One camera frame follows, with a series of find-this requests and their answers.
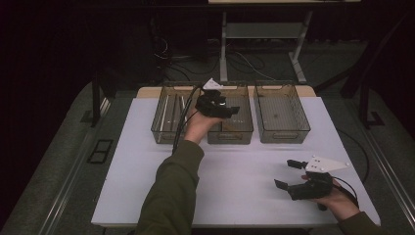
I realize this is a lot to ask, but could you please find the left hand-held gripper cable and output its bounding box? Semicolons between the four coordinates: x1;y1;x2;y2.
171;84;203;155

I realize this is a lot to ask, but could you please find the grey metal desk frame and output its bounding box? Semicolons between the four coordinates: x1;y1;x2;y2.
219;10;315;85

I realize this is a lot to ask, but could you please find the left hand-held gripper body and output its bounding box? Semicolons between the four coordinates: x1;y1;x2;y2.
195;77;228;119

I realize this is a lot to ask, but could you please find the right hand-held gripper cable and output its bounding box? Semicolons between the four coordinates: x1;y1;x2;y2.
316;175;360;212

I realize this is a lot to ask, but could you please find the bundle of floor cables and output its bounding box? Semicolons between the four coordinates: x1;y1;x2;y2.
151;30;278;82

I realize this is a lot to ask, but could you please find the black floor cable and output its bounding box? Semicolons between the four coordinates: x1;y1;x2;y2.
336;127;373;186

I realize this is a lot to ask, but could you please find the person's left hand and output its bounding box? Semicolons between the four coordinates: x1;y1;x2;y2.
184;112;226;145

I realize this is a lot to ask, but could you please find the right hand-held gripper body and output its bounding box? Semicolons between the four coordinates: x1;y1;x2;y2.
288;156;350;201

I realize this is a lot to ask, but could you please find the person's right hand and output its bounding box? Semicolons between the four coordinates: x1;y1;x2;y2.
316;179;361;223

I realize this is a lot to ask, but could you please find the smoky plastic bin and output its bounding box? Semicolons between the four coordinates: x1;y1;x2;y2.
151;81;202;146
206;81;254;145
254;81;311;145

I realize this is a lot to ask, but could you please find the black metal stand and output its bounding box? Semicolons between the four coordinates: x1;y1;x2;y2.
339;13;415;129

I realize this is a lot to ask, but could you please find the aluminium rail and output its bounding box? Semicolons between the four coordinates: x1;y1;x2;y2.
356;121;415;224
38;97;112;235

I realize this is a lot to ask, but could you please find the black floor frame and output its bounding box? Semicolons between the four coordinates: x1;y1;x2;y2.
86;139;115;165

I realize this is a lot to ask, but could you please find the hand-held gripper cable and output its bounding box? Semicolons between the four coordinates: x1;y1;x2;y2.
171;84;203;155
316;175;360;212

